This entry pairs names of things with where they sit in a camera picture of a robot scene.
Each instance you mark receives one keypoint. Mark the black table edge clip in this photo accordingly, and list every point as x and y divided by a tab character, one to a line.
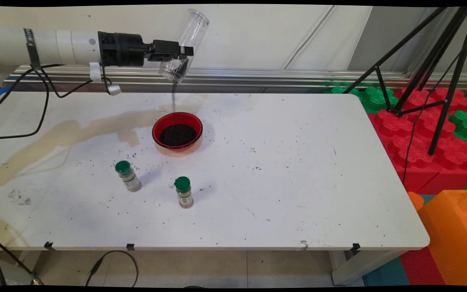
49	245
130	246
355	248

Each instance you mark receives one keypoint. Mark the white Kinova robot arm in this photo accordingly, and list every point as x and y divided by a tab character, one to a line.
55	46

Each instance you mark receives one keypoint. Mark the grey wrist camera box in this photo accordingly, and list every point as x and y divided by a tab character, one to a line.
114	89

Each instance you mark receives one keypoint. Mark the aluminium rail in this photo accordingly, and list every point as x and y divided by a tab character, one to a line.
278	77

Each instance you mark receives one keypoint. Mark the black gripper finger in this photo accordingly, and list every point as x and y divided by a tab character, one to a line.
168	48

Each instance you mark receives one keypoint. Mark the red bowl with black grains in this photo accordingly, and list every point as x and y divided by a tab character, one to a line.
176	132

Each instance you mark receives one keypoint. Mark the black tripod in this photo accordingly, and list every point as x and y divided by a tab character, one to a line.
456	81

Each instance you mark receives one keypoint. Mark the clear plastic jar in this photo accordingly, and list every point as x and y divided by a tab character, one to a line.
189	36

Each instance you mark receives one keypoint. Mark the large orange foam block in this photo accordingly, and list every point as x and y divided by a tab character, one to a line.
454	235

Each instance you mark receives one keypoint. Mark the green capped spice bottle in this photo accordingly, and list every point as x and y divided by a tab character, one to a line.
128	175
184	190

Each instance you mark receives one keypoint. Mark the white table leg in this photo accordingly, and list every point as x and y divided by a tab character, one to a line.
363	265
12	263

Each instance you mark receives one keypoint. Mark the teal floor mat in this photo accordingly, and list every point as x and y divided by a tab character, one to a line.
385	273

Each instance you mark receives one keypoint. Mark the red floor mat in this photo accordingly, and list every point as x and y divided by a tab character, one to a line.
422	267

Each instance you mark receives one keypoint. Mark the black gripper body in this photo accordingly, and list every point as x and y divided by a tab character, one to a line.
124	48

